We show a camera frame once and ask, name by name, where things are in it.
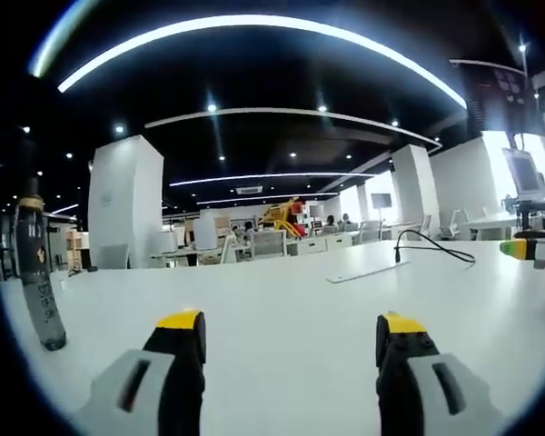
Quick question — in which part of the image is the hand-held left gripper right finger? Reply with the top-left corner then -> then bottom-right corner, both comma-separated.
374,311 -> 509,436

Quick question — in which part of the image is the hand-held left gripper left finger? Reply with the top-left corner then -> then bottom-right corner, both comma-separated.
75,308 -> 207,436

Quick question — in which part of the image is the black data cable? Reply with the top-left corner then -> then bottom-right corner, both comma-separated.
393,229 -> 476,264

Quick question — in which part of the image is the white desk USB port panel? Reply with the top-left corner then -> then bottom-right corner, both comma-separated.
325,259 -> 411,284

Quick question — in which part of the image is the white desk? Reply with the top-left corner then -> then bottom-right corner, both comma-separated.
0,239 -> 545,436

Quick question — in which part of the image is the monitor on stand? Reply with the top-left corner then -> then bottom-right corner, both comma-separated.
501,147 -> 545,203

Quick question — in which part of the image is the white office chair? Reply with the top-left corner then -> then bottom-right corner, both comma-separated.
438,209 -> 472,241

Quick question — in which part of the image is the white square pillar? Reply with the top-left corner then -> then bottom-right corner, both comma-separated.
391,144 -> 442,224
87,134 -> 165,270

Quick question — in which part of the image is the black hanging banner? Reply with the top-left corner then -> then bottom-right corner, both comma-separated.
449,57 -> 545,137

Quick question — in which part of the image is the mesh office chair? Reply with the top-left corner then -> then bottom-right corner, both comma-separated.
251,229 -> 288,260

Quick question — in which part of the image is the curved ceiling light strip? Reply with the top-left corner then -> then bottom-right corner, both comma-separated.
56,14 -> 469,111

